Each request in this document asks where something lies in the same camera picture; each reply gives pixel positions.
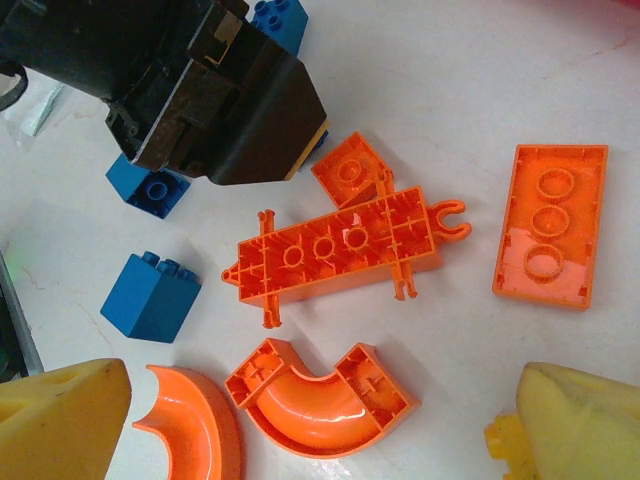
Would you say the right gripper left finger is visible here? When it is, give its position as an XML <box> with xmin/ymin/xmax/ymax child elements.
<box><xmin>0</xmin><ymin>357</ymin><xmax>133</xmax><ymax>480</ymax></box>

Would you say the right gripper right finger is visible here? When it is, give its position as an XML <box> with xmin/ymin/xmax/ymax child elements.
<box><xmin>514</xmin><ymin>361</ymin><xmax>640</xmax><ymax>480</ymax></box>

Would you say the blue lego brick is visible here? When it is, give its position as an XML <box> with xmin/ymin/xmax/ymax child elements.
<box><xmin>104</xmin><ymin>152</ymin><xmax>193</xmax><ymax>222</ymax></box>
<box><xmin>248</xmin><ymin>0</ymin><xmax>310</xmax><ymax>59</ymax></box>
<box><xmin>99</xmin><ymin>249</ymin><xmax>203</xmax><ymax>344</ymax></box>

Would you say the yellow lego brick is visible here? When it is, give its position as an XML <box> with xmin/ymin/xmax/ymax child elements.
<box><xmin>483</xmin><ymin>409</ymin><xmax>527</xmax><ymax>480</ymax></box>

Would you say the small orange square lego brick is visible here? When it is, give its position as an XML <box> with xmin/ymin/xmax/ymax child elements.
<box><xmin>310</xmin><ymin>131</ymin><xmax>396</xmax><ymax>209</ymax></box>

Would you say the orange curved lego piece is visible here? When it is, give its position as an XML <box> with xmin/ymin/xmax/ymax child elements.
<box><xmin>223</xmin><ymin>337</ymin><xmax>423</xmax><ymax>459</ymax></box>
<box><xmin>131</xmin><ymin>364</ymin><xmax>243</xmax><ymax>480</ymax></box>

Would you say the orange lego vehicle chassis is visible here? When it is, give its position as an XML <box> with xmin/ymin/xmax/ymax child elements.
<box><xmin>219</xmin><ymin>172</ymin><xmax>473</xmax><ymax>331</ymax></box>

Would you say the orange rectangular lego brick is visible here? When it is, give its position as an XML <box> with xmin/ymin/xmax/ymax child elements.
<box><xmin>491</xmin><ymin>143</ymin><xmax>610</xmax><ymax>313</ymax></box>

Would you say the small clear plastic bag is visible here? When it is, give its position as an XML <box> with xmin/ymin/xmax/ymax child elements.
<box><xmin>8</xmin><ymin>81</ymin><xmax>65</xmax><ymax>151</ymax></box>

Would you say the thin black cable loop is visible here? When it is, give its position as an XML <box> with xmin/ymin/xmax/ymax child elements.
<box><xmin>0</xmin><ymin>60</ymin><xmax>30</xmax><ymax>112</ymax></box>

